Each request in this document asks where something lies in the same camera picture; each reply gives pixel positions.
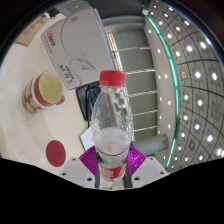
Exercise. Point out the black desk device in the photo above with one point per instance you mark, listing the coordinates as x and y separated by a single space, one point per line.
85 103

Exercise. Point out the red and cream patterned mug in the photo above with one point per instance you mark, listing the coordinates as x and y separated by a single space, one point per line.
43 93

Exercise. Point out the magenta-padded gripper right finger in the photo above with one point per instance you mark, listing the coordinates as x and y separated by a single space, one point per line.
136 160

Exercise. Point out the flat round red coaster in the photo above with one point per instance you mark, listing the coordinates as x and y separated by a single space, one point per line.
56 153

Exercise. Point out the brown paper envelope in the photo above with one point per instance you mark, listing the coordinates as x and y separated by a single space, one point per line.
30 31

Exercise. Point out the group of ceiling lights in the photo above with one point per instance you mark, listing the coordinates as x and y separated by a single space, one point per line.
198 74

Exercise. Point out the clear red-capped water bottle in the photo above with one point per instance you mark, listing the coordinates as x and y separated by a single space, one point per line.
111 140

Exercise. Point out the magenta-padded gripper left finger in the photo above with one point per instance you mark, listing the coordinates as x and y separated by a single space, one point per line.
88 160

